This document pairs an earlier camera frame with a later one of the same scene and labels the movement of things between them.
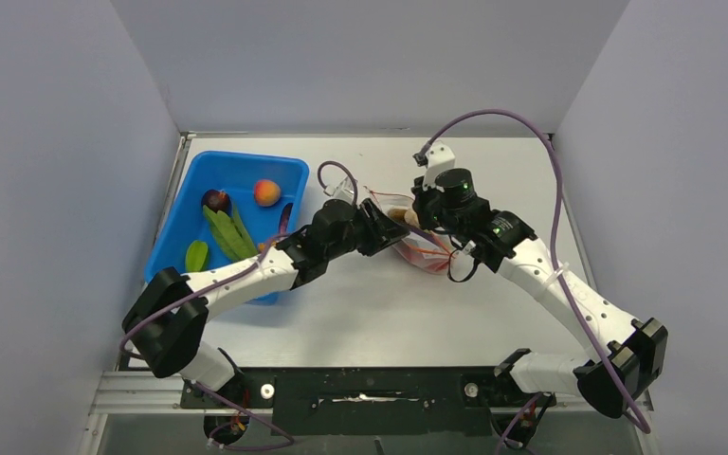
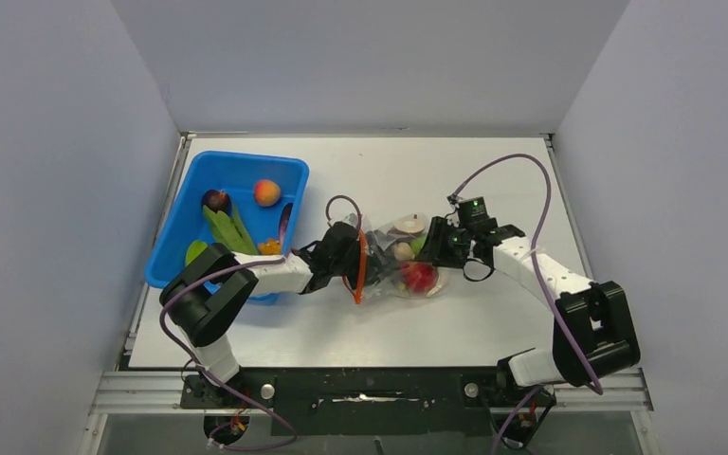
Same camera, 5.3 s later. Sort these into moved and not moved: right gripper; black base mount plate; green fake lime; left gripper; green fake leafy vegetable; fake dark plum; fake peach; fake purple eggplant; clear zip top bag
Moved: left gripper; clear zip top bag; right gripper
Not moved: green fake lime; fake dark plum; black base mount plate; green fake leafy vegetable; fake peach; fake purple eggplant
